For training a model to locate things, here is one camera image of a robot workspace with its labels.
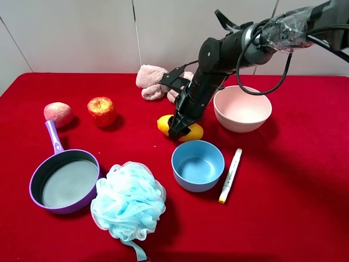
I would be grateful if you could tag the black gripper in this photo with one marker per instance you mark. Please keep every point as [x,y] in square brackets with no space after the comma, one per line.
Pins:
[191,106]

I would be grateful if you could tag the yellow mango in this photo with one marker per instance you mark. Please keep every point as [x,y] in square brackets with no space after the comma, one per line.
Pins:
[195,130]

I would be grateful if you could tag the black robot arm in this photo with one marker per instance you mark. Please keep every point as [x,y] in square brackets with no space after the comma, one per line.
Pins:
[252,44]

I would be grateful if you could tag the blue plastic bowl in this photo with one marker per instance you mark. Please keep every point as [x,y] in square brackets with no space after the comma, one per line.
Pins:
[197,165]

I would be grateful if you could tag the rolled pink towel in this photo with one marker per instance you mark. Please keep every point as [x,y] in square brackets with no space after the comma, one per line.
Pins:
[148,78]

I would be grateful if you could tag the pink plastic bowl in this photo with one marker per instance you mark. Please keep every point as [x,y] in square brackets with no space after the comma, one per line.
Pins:
[240,112]

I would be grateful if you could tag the red yellow apple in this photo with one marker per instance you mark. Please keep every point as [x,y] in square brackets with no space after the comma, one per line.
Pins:
[102,110]

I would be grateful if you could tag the white yellow marker pen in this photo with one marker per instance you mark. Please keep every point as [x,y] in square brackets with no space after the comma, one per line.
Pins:
[230,176]

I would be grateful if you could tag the red velvet tablecloth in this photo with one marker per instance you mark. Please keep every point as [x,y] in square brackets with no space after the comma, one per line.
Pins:
[289,200]

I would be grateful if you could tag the light blue bath pouf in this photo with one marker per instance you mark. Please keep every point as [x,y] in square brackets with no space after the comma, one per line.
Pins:
[128,204]

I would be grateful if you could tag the pink peach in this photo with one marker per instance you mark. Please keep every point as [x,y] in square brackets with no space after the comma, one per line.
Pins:
[61,113]

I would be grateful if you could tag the purple toy frying pan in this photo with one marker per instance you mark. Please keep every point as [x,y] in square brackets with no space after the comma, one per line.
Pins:
[66,181]

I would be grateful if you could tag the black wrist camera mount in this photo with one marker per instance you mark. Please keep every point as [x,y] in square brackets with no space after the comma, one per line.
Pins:
[174,80]

